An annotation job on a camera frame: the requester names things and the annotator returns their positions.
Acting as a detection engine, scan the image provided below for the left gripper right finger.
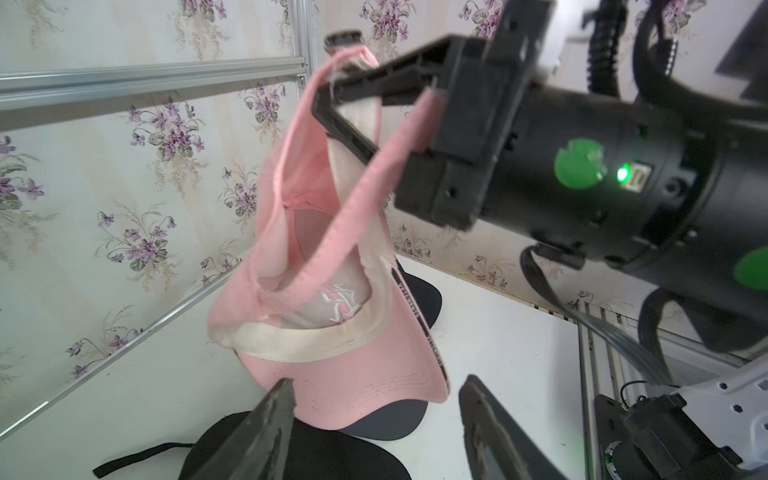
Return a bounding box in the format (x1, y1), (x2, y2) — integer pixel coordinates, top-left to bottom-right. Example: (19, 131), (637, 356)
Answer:
(458, 375), (565, 480)

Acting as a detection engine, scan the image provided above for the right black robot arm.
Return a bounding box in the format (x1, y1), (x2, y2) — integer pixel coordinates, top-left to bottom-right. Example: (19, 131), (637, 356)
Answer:
(310, 1), (767, 386)

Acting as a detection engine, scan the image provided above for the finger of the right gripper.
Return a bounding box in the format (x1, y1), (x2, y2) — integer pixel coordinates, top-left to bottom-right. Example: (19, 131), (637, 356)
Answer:
(313, 35), (468, 108)
(312, 89), (384, 165)

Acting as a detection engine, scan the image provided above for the black cap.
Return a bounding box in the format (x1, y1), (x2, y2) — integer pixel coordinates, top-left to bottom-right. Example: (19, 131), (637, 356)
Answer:
(93, 412), (411, 480)

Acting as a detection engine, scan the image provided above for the pink cap back wall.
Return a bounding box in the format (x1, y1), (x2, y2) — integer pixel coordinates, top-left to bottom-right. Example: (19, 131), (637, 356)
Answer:
(208, 44), (450, 440)

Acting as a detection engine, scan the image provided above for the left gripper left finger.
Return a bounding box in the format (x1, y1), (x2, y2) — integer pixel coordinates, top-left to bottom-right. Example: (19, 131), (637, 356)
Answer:
(191, 378), (296, 480)

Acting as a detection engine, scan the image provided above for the dark grey baseball cap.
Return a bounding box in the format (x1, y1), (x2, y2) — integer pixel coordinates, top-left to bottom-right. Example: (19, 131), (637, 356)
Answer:
(338, 260), (444, 443)

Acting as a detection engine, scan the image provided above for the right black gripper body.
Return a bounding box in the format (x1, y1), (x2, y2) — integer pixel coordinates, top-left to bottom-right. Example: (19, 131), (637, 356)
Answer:
(394, 1), (555, 231)

